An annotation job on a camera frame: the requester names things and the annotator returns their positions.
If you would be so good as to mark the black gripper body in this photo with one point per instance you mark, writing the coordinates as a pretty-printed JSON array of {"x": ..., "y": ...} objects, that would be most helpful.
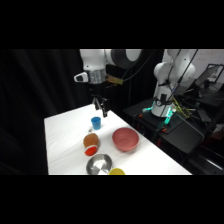
[{"x": 97, "y": 90}]

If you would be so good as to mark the wrist camera on tan mount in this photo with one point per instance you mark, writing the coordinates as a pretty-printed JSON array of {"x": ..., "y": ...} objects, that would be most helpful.
[{"x": 114, "y": 79}]

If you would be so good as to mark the blue plastic cup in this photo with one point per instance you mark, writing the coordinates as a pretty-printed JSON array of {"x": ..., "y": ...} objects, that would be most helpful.
[{"x": 96, "y": 123}]

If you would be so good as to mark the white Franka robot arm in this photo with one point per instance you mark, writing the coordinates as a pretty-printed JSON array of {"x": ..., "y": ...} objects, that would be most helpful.
[{"x": 94, "y": 58}]

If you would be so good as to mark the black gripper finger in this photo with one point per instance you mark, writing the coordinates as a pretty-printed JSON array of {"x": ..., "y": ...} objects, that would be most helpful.
[
  {"x": 105, "y": 108},
  {"x": 97, "y": 104}
]

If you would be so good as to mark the pink bowl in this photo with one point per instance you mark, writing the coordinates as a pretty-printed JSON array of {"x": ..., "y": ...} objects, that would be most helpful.
[{"x": 125, "y": 139}]

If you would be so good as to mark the black laptop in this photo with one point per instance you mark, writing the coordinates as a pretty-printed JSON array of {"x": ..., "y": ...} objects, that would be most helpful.
[{"x": 209, "y": 77}]

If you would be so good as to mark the yellow bowl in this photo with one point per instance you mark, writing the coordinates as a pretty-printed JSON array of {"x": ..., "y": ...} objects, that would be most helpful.
[{"x": 116, "y": 172}]

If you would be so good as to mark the black robot stand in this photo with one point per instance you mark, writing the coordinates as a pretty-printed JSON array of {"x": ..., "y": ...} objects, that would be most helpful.
[{"x": 173, "y": 130}]

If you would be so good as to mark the brown and orange plush toy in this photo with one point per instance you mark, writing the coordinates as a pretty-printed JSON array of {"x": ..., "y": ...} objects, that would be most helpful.
[{"x": 90, "y": 143}]

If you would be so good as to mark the steel bowl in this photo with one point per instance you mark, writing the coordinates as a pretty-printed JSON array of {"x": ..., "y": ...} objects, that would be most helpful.
[{"x": 99, "y": 164}]

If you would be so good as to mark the black curtain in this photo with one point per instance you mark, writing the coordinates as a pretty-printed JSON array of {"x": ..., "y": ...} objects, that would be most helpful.
[{"x": 30, "y": 100}]

